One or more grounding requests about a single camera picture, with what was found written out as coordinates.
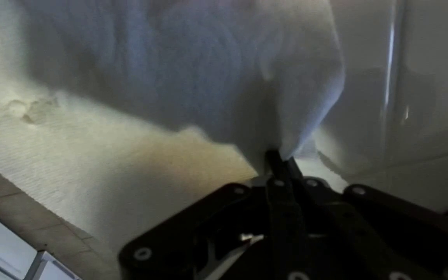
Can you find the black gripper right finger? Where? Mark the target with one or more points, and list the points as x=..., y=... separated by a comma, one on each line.
x=390, y=234

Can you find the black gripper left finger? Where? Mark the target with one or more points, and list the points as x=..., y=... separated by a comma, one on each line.
x=209, y=234

